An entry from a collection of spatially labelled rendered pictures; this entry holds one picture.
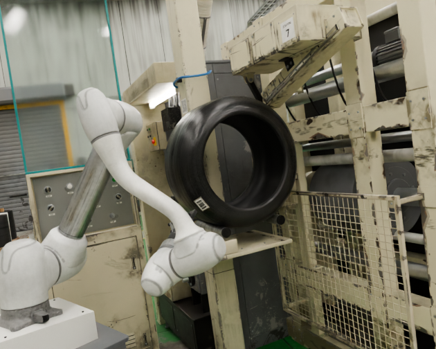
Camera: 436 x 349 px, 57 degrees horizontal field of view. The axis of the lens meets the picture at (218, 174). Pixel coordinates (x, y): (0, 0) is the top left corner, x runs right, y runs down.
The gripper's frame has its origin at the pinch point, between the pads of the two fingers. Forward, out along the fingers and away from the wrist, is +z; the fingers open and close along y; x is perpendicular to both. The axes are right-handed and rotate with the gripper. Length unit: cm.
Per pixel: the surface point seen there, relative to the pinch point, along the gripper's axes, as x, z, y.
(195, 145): 10.2, 19.8, -19.8
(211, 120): 18.7, 28.6, -23.7
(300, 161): 25, 83, 31
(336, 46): 74, 53, -18
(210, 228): -8.8, 19.5, 16.4
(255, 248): 6.0, 16.1, 33.1
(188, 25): 16, 81, -63
